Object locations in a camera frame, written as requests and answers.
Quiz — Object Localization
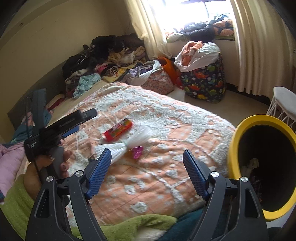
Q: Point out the orange white patterned bedspread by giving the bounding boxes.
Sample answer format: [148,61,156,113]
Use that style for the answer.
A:
[51,83,235,225]

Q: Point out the orange plastic bag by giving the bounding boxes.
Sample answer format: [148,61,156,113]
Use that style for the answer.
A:
[158,57,180,85]

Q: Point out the floral fabric bag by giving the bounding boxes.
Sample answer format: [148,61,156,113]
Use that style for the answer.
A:
[142,69,175,95]

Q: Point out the floral dark pillow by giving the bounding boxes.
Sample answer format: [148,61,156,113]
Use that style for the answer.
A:
[9,109,53,145]

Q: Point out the cream curtain right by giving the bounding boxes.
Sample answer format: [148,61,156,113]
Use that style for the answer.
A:
[230,1,295,98]

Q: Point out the person's left hand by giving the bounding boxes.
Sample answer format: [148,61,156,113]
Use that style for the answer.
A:
[23,138,73,201]

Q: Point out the purple snack wrapper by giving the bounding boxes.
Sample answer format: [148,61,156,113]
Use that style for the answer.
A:
[132,146,144,160]

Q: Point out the white foam fruit net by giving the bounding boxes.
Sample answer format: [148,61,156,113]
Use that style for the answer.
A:
[94,126,151,164]

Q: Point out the green sleeve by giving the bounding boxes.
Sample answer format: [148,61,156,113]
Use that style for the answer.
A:
[0,173,178,241]

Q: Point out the clothes on window sill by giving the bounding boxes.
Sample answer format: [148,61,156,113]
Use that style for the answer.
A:
[166,14,235,43]

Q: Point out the yellow rimmed black trash bin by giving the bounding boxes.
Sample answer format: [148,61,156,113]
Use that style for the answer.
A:
[227,114,295,220]

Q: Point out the cream curtain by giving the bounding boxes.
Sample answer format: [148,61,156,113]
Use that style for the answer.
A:
[230,1,295,98]
[125,0,172,59]

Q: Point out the white plastic bag with clothes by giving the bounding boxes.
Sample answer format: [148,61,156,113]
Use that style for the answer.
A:
[174,41,220,72]

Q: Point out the pile of clothes on bed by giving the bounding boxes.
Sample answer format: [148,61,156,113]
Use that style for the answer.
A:
[62,33,147,98]

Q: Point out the light blue garment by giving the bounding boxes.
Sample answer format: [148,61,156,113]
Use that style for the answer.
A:
[73,73,101,99]

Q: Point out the dinosaur print laundry basket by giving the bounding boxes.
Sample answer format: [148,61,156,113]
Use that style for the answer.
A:
[180,54,226,103]

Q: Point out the white wire frame stool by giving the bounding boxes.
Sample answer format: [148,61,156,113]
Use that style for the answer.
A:
[266,86,296,132]

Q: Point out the red snack tube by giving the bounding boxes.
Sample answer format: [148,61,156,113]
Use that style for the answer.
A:
[103,118,133,142]

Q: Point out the cream curtain left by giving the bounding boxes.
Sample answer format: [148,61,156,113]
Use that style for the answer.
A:
[125,0,172,59]

